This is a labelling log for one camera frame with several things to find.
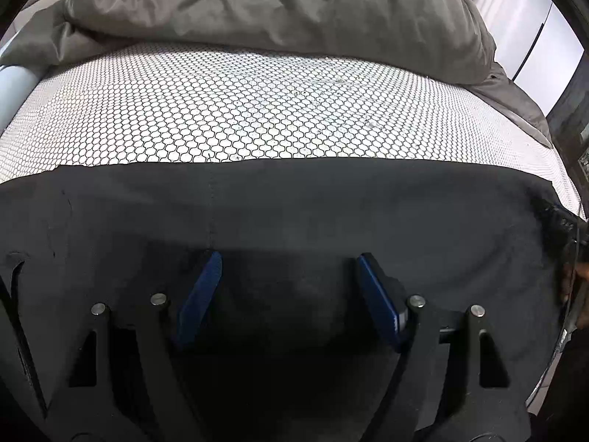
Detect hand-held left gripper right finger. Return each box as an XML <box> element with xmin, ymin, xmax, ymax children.
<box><xmin>354</xmin><ymin>252</ymin><xmax>530</xmax><ymax>442</ymax></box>

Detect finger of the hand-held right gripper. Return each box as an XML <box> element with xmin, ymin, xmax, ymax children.
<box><xmin>540</xmin><ymin>200</ymin><xmax>581</xmax><ymax>240</ymax></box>

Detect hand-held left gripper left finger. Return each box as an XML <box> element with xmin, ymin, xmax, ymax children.
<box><xmin>46</xmin><ymin>251</ymin><xmax>224</xmax><ymax>442</ymax></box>

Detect black pants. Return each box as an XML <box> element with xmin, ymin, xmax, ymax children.
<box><xmin>0</xmin><ymin>155</ymin><xmax>581</xmax><ymax>442</ymax></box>

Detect person's right hand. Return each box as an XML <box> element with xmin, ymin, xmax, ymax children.
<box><xmin>560</xmin><ymin>260</ymin><xmax>589</xmax><ymax>307</ymax></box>

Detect white wardrobe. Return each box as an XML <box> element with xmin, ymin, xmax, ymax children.
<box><xmin>474</xmin><ymin>0</ymin><xmax>585</xmax><ymax>116</ymax></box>

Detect honeycomb patterned mattress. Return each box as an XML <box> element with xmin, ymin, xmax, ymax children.
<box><xmin>0</xmin><ymin>41</ymin><xmax>587</xmax><ymax>222</ymax></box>

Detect light blue pillow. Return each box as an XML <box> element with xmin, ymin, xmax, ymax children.
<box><xmin>0</xmin><ymin>64</ymin><xmax>38</xmax><ymax>134</ymax></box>

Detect grey duvet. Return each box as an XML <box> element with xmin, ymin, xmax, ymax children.
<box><xmin>0</xmin><ymin>0</ymin><xmax>553</xmax><ymax>148</ymax></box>

